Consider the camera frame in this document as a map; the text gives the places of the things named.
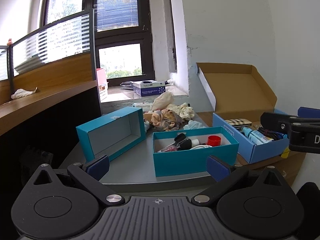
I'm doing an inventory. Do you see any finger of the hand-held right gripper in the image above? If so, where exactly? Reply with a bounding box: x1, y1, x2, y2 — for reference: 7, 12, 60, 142
260, 112, 320, 134
297, 107, 320, 118

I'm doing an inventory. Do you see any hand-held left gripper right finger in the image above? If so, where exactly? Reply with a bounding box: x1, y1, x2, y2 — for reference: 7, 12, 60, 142
191, 155, 288, 207

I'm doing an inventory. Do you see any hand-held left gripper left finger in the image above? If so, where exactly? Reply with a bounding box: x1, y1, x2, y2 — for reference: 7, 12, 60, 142
29, 154, 125, 207

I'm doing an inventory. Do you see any teal cardboard box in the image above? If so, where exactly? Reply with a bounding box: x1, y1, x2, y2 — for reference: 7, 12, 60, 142
152, 126, 240, 177

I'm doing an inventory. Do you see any teal box lid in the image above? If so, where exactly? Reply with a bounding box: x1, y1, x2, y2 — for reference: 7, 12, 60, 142
76, 106, 146, 162

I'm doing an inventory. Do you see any blue spray bottle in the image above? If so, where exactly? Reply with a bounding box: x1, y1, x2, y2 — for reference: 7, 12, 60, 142
241, 127, 272, 145

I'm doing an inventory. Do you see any red bottle cap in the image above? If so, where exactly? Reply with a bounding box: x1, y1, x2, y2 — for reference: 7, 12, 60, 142
207, 135, 223, 147

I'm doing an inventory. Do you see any plaid glasses case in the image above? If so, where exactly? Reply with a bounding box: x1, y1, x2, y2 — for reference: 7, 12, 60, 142
224, 118, 252, 129

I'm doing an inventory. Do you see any black small bottle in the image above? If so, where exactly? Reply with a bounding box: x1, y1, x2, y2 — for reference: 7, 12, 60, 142
179, 140, 193, 151

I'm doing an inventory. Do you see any blue box with brown flap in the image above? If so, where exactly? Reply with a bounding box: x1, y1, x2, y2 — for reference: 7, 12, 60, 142
196, 62, 291, 164

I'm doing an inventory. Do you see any light blue face mask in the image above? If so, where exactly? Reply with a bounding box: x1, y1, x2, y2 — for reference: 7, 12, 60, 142
183, 120, 208, 131

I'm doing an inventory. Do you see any cream floral cloth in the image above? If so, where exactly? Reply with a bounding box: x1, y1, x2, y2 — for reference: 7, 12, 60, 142
166, 102, 195, 120

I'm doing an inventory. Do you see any brown plaid cloth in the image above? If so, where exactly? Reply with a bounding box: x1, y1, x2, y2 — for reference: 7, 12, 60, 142
143, 109, 183, 132

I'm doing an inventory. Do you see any white plastic basket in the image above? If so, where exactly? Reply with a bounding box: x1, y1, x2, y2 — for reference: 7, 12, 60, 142
98, 83, 109, 100

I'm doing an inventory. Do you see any teal white packet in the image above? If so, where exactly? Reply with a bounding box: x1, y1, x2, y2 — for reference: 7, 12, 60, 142
132, 102, 154, 111

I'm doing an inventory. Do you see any stone windowsill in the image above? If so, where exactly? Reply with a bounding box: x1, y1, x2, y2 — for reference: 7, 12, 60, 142
100, 83, 189, 103

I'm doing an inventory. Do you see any beige cloth bag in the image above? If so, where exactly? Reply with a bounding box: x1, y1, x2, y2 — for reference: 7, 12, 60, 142
150, 92, 175, 111

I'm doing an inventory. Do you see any wooden curved shelf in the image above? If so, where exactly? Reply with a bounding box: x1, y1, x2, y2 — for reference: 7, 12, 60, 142
0, 52, 98, 136

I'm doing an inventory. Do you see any pink box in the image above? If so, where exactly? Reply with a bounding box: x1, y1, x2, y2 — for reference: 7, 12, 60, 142
96, 68, 109, 85

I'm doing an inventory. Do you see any purple white glove box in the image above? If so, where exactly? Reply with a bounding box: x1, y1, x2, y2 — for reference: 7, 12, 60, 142
133, 80, 167, 97

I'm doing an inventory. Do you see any crumpled white tissue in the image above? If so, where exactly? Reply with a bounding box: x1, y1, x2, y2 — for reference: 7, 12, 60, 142
11, 87, 38, 100

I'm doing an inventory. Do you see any striped glass partition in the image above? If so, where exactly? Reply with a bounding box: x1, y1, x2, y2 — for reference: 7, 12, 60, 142
0, 9, 97, 81

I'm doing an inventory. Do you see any dark framed window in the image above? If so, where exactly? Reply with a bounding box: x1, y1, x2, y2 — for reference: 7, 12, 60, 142
39, 0, 178, 86

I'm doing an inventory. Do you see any black coiled cable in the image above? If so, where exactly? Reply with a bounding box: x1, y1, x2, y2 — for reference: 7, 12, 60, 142
258, 127, 288, 141

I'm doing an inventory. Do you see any white cable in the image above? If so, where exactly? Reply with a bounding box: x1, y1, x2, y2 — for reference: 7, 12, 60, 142
189, 143, 211, 151

